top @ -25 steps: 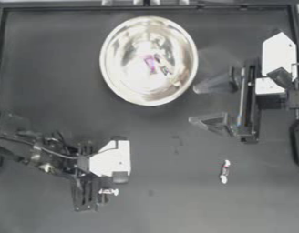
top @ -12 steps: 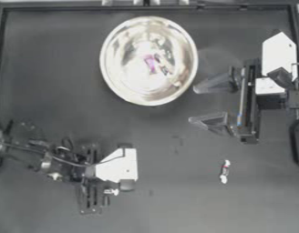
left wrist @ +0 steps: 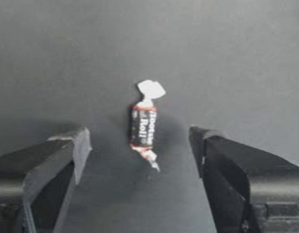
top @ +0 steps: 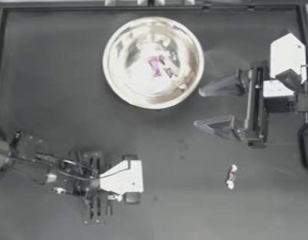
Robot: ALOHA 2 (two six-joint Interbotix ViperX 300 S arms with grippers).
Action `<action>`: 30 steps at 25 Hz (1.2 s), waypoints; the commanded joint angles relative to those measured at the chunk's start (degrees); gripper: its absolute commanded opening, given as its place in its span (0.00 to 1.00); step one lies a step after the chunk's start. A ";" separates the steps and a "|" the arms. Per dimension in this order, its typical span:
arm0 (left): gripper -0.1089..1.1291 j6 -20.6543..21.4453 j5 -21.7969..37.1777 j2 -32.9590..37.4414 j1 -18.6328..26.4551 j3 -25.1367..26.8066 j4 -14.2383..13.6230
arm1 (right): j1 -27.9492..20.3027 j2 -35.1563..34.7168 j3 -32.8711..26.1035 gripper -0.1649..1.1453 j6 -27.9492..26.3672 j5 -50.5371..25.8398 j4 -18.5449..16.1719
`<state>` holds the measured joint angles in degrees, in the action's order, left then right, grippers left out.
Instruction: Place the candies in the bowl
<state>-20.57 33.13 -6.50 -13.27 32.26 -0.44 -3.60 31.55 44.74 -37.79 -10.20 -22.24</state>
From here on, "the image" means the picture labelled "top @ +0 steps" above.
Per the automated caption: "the purple candy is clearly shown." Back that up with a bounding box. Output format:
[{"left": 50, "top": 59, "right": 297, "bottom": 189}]
[{"left": 147, "top": 55, "right": 165, "bottom": 76}]

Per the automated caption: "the steel bowl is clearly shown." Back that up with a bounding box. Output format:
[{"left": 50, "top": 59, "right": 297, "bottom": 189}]
[{"left": 102, "top": 16, "right": 206, "bottom": 111}]

